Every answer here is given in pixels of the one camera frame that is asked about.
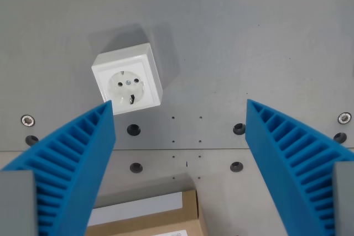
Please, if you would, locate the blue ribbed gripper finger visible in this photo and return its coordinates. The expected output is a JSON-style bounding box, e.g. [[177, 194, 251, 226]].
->
[[244, 98, 354, 236], [0, 99, 116, 236]]

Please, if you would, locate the silver hex bolt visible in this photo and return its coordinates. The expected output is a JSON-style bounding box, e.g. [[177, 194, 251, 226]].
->
[[337, 112, 352, 125], [20, 114, 36, 128]]

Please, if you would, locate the brown cardboard box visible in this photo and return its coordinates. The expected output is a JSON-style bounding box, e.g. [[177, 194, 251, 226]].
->
[[86, 189, 208, 236]]

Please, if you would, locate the white wall socket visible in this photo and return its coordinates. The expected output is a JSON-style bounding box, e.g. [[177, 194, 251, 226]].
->
[[91, 42, 164, 116]]

